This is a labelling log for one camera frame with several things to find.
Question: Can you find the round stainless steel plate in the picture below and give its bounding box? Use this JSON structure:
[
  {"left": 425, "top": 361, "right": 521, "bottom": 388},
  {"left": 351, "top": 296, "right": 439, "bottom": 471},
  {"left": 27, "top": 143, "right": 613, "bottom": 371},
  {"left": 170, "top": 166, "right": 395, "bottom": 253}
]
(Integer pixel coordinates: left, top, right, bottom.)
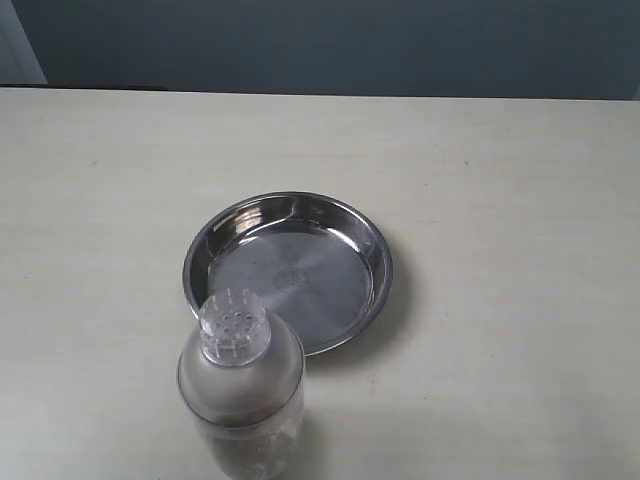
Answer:
[{"left": 182, "top": 191, "right": 394, "bottom": 357}]

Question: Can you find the clear plastic shaker bottle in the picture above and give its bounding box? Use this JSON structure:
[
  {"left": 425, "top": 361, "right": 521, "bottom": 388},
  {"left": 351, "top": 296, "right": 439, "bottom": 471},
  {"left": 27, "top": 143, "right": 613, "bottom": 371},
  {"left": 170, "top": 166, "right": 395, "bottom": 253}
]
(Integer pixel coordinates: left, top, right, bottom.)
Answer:
[{"left": 177, "top": 289, "right": 305, "bottom": 479}]

